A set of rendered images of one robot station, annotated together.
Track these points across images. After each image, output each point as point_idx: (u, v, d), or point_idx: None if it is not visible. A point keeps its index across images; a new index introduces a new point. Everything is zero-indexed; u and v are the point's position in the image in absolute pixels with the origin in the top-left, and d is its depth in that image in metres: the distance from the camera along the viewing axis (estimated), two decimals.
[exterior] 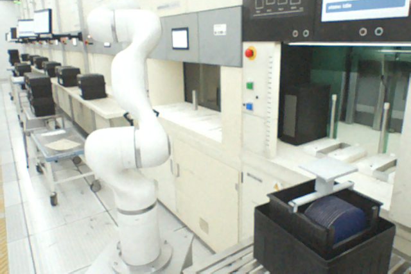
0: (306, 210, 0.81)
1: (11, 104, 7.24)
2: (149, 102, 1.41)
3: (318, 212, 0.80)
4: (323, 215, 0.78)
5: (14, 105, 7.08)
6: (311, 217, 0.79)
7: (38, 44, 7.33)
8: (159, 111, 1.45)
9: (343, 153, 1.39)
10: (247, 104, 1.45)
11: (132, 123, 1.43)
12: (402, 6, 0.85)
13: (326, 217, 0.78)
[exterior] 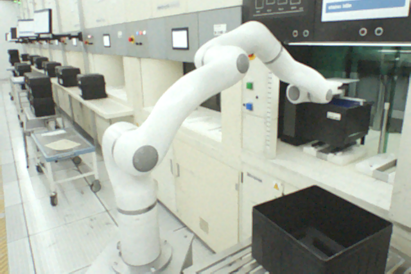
0: (350, 106, 1.36)
1: (11, 104, 7.24)
2: None
3: (350, 104, 1.38)
4: (353, 103, 1.39)
5: (14, 105, 7.08)
6: None
7: (38, 44, 7.33)
8: (347, 88, 1.30)
9: (343, 153, 1.39)
10: (247, 104, 1.45)
11: None
12: (402, 6, 0.85)
13: None
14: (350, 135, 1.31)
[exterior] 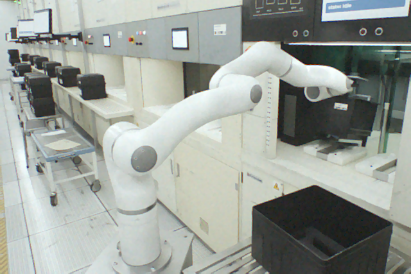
0: None
1: (11, 104, 7.24)
2: None
3: None
4: None
5: (14, 105, 7.08)
6: None
7: (38, 44, 7.33)
8: (358, 85, 1.33)
9: (343, 153, 1.39)
10: None
11: None
12: (402, 6, 0.85)
13: None
14: (355, 128, 1.32)
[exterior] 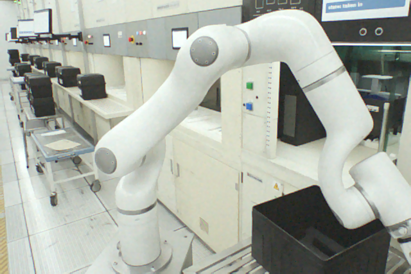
0: (386, 101, 1.53)
1: (11, 104, 7.24)
2: None
3: None
4: (388, 98, 1.56)
5: (14, 105, 7.08)
6: None
7: (38, 44, 7.33)
8: None
9: (378, 139, 1.57)
10: (247, 104, 1.45)
11: None
12: (402, 6, 0.85)
13: None
14: None
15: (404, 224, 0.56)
